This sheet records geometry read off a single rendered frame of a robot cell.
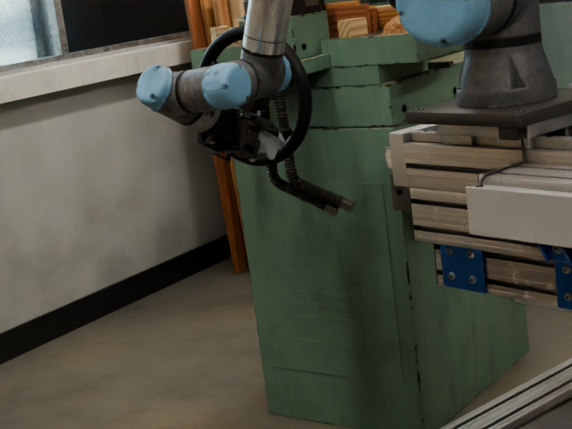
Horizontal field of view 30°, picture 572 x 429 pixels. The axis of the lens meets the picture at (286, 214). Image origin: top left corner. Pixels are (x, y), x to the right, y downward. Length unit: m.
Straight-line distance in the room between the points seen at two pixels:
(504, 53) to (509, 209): 0.26
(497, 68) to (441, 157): 0.18
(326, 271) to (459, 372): 0.40
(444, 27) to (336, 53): 0.82
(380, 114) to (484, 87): 0.66
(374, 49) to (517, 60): 0.66
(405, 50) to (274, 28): 0.42
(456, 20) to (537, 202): 0.27
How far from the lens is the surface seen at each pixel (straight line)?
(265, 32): 1.86
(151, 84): 1.84
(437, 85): 2.40
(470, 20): 1.47
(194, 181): 4.00
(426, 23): 1.49
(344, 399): 2.52
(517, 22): 1.61
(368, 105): 2.26
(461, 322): 2.54
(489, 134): 1.62
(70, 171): 3.55
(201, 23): 3.84
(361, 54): 2.25
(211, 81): 1.77
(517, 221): 1.47
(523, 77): 1.61
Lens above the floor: 1.05
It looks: 13 degrees down
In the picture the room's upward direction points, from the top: 7 degrees counter-clockwise
